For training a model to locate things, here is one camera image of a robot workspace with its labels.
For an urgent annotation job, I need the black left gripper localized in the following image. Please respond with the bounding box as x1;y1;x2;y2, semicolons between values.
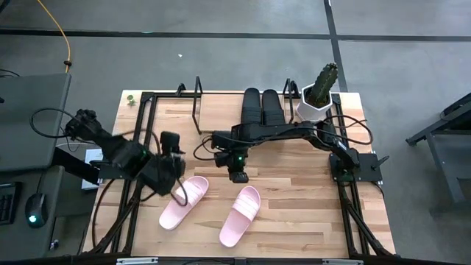
141;131;187;196

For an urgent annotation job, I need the pink slide sandal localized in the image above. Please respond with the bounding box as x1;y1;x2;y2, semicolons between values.
158;175;210;231
219;185;261;248

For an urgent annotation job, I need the black slide sandal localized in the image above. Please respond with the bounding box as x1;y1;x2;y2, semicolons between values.
261;88;286;126
241;87;264;126

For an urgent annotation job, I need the white control box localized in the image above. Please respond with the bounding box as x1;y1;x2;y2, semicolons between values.
81;148;105;191

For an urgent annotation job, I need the white plant pot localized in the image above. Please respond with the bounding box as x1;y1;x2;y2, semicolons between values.
295;83;334;124

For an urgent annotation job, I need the dark computer desk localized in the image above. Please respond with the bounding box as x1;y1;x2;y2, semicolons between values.
0;165;99;261

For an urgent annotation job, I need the black computer mouse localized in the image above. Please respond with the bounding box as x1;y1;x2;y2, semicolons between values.
24;193;49;229

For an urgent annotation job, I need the grey side table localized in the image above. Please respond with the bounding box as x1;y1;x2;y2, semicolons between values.
0;73;73;174

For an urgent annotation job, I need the black keyboard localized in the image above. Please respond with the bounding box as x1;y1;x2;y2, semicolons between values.
0;182;18;225

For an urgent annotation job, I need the dark grey metal table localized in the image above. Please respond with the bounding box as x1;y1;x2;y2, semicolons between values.
406;91;471;214

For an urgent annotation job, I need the wooden shelf with black frame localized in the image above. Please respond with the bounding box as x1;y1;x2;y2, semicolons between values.
191;76;301;136

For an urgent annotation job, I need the black aluminium rig frame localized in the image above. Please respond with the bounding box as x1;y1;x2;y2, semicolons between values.
82;91;397;258

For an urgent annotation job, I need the silver metal bracket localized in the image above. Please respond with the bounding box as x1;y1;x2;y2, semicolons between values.
322;258;364;265
116;257;159;265

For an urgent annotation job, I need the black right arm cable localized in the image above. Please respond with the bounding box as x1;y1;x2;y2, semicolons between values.
193;114;374;162

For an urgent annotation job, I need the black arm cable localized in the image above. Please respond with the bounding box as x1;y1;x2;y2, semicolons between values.
193;114;374;162
29;107;189;207

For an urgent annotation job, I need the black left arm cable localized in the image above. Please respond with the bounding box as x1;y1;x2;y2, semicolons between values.
29;107;189;207

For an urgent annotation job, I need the yellow cable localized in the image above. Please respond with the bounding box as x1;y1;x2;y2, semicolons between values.
35;0;73;74

